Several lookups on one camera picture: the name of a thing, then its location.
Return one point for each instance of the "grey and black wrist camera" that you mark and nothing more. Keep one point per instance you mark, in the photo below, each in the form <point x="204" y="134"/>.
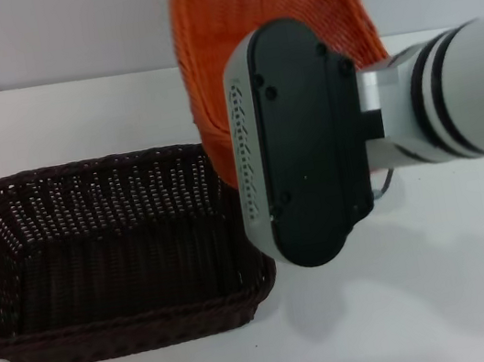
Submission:
<point x="305" y="142"/>

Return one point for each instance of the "dark brown wicker basket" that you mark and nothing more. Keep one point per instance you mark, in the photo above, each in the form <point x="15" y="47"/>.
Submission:
<point x="120" y="257"/>

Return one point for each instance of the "orange wicker basket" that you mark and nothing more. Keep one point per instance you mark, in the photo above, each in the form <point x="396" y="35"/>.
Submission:
<point x="215" y="23"/>

